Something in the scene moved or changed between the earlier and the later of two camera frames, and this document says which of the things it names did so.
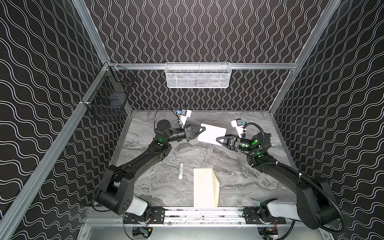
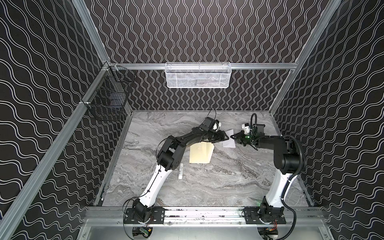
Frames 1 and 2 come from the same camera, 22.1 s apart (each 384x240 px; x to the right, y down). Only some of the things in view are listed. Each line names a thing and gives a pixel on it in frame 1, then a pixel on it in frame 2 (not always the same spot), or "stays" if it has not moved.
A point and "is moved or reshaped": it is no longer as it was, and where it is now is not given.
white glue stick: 181,171 stays
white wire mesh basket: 198,75 stays
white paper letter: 211,133 is moved or reshaped
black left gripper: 186,133 to 214,135
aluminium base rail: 196,217 stays
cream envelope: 206,188 to 201,152
